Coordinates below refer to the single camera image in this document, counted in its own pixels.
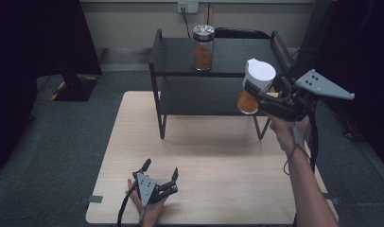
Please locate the glass jar with white lid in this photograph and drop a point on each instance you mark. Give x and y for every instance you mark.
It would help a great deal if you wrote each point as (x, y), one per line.
(258, 78)

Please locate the black chair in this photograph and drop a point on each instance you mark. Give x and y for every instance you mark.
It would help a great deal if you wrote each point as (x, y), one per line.
(243, 32)

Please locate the black stand base yellow stripes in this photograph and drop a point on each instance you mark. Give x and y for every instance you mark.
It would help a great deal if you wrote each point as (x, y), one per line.
(75, 90)

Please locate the white wall socket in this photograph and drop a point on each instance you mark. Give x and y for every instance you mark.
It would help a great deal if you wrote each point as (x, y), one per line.
(188, 7)

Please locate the person's right hand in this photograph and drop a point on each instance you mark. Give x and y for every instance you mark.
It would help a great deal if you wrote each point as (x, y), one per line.
(286, 132)

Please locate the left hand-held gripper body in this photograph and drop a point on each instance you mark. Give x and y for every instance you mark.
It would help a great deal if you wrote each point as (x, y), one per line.
(147, 189)

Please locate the dark leaning panel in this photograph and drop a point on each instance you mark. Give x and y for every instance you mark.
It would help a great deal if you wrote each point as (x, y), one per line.
(313, 38)

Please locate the grey tape strip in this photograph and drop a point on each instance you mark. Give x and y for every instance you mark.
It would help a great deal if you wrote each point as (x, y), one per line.
(333, 199)
(95, 199)

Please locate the person's left hand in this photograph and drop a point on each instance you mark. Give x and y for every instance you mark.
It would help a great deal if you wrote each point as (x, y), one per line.
(150, 214)

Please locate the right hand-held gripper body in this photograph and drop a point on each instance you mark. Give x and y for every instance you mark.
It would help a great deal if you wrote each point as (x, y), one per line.
(294, 101)

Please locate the black curtain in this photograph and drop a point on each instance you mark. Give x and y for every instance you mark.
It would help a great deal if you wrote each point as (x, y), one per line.
(29, 63)
(363, 47)

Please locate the glass jar with silver lid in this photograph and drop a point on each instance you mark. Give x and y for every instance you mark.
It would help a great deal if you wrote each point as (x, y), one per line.
(203, 50)

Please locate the black two-tier shelf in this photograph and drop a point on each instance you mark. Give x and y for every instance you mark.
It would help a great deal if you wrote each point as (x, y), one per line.
(217, 56)

